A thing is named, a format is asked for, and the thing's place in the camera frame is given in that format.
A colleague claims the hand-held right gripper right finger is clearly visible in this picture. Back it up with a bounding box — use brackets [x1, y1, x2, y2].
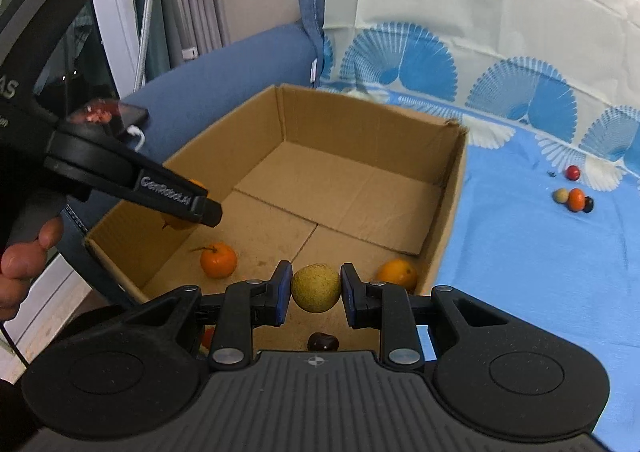
[340, 262, 506, 368]

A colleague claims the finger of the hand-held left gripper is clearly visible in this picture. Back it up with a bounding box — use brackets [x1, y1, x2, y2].
[131, 161, 224, 229]

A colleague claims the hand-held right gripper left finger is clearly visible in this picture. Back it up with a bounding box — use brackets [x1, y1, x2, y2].
[125, 261, 293, 370]

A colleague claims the beige round fruit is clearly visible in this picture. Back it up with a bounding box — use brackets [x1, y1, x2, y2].
[291, 263, 344, 314]

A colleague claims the tangerine with stem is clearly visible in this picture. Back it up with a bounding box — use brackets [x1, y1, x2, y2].
[190, 243, 238, 280]

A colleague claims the brown cardboard box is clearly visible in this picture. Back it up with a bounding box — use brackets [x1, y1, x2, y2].
[84, 84, 468, 355]

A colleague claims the person's left hand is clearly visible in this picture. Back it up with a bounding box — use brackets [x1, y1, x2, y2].
[0, 218, 65, 323]

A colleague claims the black smartphone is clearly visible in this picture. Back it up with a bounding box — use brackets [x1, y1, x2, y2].
[69, 100, 150, 139]

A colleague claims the blue sofa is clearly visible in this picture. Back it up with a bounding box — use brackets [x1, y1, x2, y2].
[65, 22, 322, 253]

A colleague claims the blue fan-print bed sheet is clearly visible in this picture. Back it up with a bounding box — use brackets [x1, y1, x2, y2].
[317, 0, 640, 452]

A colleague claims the white door frame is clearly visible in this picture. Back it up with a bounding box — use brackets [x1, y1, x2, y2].
[81, 0, 147, 100]

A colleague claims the checked steamer hose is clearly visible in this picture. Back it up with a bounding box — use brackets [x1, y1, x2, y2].
[134, 0, 162, 88]

